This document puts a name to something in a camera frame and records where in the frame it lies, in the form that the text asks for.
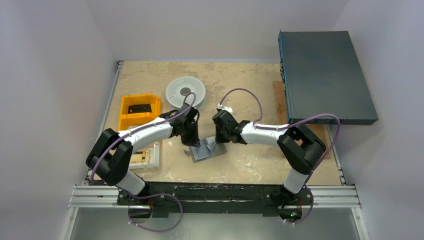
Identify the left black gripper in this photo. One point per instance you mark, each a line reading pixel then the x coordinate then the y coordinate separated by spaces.
pixel 191 138

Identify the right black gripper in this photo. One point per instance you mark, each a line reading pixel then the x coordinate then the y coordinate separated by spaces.
pixel 220 135

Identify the grey card holder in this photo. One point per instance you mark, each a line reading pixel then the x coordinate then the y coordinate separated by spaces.
pixel 209 148

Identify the white filament spool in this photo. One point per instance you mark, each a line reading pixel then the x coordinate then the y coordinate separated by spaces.
pixel 181 87

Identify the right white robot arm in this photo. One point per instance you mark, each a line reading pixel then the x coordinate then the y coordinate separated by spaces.
pixel 298 144

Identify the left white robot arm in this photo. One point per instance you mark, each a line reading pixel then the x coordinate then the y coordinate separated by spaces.
pixel 111 154

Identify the black item in bin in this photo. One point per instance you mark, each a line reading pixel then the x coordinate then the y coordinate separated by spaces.
pixel 139 108

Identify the yellow plastic bin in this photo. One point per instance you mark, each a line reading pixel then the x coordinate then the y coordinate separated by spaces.
pixel 125 120

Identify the clear plastic bin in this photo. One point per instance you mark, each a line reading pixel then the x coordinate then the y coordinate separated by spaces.
pixel 155 160

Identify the wooden block in bin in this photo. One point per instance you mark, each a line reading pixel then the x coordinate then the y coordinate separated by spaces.
pixel 141 157

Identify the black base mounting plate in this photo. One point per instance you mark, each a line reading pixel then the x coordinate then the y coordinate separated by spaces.
pixel 235 208

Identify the brown wooden board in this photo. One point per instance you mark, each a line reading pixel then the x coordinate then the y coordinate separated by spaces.
pixel 282 114

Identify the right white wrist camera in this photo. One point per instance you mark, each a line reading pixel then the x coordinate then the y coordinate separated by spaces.
pixel 220 107

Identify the dark grey network switch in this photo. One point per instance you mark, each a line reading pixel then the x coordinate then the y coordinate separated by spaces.
pixel 322 75

